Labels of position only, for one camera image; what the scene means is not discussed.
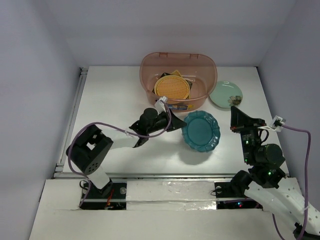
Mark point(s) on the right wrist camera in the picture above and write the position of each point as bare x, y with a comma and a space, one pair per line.
276, 124

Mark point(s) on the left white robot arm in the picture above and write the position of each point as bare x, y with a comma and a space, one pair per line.
90, 147

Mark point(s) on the yellow round plate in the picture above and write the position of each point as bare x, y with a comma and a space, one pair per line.
156, 87

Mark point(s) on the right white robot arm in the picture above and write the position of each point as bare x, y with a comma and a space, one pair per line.
265, 182

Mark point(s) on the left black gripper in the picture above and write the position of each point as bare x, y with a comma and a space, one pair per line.
176, 123

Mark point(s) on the white foam front board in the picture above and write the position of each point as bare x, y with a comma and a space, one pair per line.
59, 218

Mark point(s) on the black square floral plate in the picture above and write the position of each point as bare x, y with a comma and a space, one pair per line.
165, 74

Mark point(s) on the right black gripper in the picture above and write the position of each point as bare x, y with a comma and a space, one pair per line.
240, 121

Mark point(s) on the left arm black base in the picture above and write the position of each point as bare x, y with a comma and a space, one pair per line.
115, 200

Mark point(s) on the aluminium table rail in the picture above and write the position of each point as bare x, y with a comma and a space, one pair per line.
59, 166

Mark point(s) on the pink translucent plastic bin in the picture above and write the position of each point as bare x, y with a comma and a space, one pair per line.
198, 70

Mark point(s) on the fan-shaped woven plate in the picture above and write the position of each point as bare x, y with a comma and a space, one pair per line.
177, 73

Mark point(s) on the teal scalloped plate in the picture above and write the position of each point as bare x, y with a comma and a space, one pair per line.
202, 131

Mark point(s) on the light green floral plate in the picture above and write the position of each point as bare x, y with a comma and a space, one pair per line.
226, 94

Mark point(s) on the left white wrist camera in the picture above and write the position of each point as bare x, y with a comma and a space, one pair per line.
160, 104

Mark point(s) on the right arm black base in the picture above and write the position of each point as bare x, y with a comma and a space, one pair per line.
226, 190

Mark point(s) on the round woven basket plate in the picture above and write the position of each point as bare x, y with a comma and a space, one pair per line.
172, 87

